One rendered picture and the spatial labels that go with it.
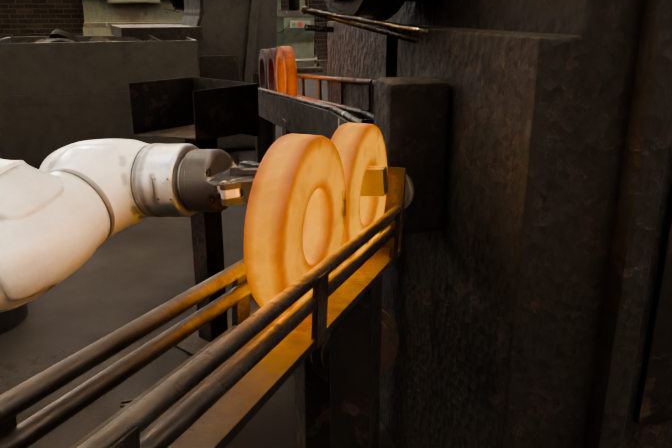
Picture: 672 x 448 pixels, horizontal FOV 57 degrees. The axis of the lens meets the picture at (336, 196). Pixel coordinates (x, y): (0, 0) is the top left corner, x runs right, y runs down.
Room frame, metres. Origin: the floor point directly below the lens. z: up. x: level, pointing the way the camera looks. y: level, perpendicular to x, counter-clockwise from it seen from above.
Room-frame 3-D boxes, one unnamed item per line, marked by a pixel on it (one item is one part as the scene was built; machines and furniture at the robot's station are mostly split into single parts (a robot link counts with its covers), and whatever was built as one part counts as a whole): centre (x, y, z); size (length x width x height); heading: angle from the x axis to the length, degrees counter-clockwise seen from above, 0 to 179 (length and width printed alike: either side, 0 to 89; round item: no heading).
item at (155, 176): (0.73, 0.20, 0.70); 0.09 x 0.06 x 0.09; 161
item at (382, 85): (0.96, -0.12, 0.68); 0.11 x 0.08 x 0.24; 106
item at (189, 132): (1.61, 0.37, 0.36); 0.26 x 0.20 x 0.72; 51
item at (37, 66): (3.65, 1.36, 0.39); 1.03 x 0.83 x 0.79; 110
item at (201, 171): (0.71, 0.13, 0.71); 0.09 x 0.08 x 0.07; 71
